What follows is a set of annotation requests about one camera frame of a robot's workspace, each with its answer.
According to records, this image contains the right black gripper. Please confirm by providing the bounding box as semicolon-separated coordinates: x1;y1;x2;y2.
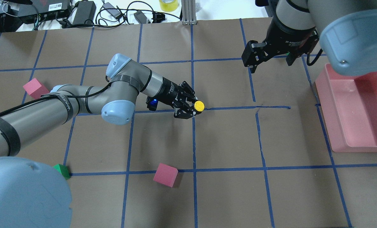
242;19;319;74

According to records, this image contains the pink plastic bin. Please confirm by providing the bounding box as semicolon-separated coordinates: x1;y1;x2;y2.
315;63;377;153

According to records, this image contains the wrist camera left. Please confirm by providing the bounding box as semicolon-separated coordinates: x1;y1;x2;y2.
146;96;158;111

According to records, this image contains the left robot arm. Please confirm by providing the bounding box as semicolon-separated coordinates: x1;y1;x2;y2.
0;54;205;228

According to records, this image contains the pink cube far side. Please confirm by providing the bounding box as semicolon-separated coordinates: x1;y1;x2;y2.
153;163;179;188

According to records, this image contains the green cube near arm base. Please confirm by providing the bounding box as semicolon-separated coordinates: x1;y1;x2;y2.
53;164;70;180

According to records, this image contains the yellow push button switch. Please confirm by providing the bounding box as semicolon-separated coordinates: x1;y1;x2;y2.
194;100;205;112

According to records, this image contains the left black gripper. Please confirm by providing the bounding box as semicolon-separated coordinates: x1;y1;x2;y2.
158;77;202;119

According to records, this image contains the pink cube near centre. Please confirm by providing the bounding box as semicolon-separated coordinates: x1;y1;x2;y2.
23;78;50;99

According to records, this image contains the aluminium frame post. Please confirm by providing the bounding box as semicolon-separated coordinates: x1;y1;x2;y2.
181;0;197;25

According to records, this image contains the black power adapter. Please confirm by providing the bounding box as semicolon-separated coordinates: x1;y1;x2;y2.
72;0;96;25

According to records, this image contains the pink cube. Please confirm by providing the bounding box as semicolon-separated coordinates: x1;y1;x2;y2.
153;163;179;188
23;78;50;99

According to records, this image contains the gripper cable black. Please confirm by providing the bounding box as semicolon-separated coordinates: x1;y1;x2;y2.
0;82;112;118

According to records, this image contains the black electronics box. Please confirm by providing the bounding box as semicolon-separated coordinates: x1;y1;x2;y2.
17;0;72;24

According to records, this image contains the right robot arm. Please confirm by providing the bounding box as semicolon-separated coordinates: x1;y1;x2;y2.
241;0;377;76

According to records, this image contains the yellow tape roll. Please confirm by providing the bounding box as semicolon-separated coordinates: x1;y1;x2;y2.
159;0;179;12

